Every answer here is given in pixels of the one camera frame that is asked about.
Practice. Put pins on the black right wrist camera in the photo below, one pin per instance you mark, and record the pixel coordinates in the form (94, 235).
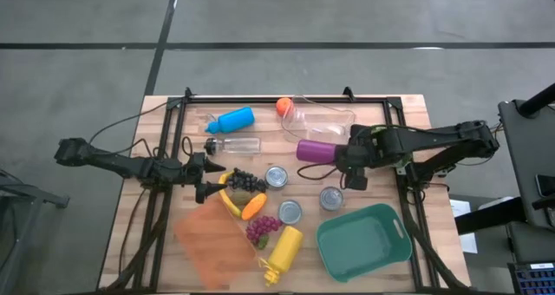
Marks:
(357, 180)

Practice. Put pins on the yellow plastic bottle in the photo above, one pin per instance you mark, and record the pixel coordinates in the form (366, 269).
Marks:
(286, 243)

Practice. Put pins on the black beam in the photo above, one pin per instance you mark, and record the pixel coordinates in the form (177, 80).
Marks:
(490, 217)

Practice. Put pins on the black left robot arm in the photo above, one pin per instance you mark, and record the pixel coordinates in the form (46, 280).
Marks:
(121, 165)

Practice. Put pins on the tin can green tuna label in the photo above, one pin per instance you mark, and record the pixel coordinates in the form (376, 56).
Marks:
(290, 212)

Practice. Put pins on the toy brown kiwi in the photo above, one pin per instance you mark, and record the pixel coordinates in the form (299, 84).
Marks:
(240, 198)

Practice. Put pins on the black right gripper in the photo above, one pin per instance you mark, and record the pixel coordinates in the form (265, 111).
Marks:
(362, 154)

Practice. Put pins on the teal plastic basket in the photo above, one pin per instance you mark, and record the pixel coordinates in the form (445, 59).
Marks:
(362, 243)

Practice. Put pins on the black aluminium rig frame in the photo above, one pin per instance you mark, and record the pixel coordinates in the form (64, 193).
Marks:
(282, 99)

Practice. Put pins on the black backlit keyboard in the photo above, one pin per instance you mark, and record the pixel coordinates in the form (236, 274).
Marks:
(535, 282)

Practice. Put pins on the grey metal stand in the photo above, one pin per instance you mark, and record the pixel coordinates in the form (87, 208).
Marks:
(34, 194)

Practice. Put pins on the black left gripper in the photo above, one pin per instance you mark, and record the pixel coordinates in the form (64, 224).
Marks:
(191, 171)

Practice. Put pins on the toy yellow banana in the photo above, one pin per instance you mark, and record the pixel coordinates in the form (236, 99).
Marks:
(225, 197)

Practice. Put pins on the toy orange fruit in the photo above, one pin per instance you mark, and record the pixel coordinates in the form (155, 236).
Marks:
(283, 106)

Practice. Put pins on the black pole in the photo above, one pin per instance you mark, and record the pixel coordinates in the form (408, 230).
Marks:
(539, 100)

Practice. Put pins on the black smartphone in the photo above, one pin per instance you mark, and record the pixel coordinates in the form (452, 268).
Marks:
(547, 185)

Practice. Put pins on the toy dark grapes bunch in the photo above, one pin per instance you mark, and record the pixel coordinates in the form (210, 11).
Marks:
(245, 181)

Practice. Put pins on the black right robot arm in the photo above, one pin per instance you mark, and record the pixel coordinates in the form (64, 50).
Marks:
(433, 136)

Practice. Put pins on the blue plastic bottle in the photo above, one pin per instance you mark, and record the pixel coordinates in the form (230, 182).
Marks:
(234, 120)

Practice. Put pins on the purple plastic bottle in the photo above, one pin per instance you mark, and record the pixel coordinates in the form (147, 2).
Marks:
(314, 151)

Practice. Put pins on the clear plastic bin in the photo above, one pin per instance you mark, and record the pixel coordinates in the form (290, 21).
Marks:
(321, 121)

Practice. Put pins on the toy red grapes bunch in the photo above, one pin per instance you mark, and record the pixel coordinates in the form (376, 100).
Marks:
(262, 227)

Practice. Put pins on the tin can white food label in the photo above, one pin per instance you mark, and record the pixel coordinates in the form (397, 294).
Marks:
(276, 177)

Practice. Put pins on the tin can red tuna label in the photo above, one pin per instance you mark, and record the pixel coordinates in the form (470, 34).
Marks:
(331, 198)

